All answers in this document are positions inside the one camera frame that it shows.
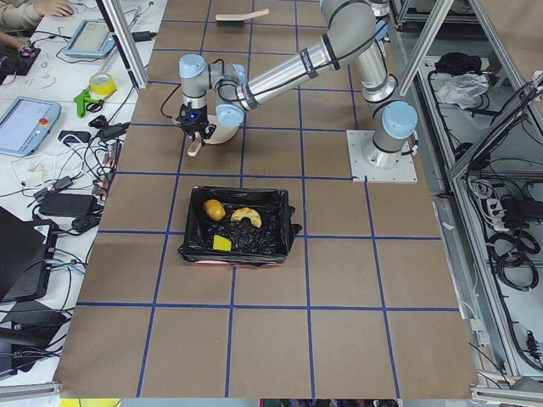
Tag black laptop computer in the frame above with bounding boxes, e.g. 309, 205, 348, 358
1, 209, 59, 303

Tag aluminium frame post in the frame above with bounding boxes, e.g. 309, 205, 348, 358
97, 0, 148, 90

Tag white crumpled cloth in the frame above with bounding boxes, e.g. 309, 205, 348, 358
436, 73, 489, 109

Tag yellow wedge sponge piece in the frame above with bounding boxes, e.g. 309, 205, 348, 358
212, 235, 232, 252

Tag square robot base plate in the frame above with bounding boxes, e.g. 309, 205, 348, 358
346, 130, 418, 184

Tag blue teach pendant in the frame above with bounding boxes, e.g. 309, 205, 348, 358
1, 97, 61, 157
64, 20, 115, 59

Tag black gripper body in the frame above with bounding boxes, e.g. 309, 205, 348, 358
174, 103, 209, 132

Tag black bag lined trash bin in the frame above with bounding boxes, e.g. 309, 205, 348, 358
178, 186, 302, 266

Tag blue teach pendant far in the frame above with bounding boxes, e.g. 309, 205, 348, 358
64, 20, 115, 59

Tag beige plastic dustpan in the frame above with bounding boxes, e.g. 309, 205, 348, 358
188, 115, 239, 157

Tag pale green curved pastry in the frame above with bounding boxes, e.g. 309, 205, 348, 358
230, 207, 262, 228

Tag black power adapter large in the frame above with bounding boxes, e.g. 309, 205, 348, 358
38, 193, 98, 218

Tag blue teach pendant near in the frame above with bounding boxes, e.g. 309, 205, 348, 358
1, 97, 61, 157

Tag black power adapter brick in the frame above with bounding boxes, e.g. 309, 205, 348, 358
132, 31, 157, 42

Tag beige hand brush black bristles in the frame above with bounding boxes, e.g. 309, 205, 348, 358
215, 8, 270, 27

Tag yellow tape roll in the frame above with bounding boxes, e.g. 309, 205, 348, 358
88, 73, 117, 97

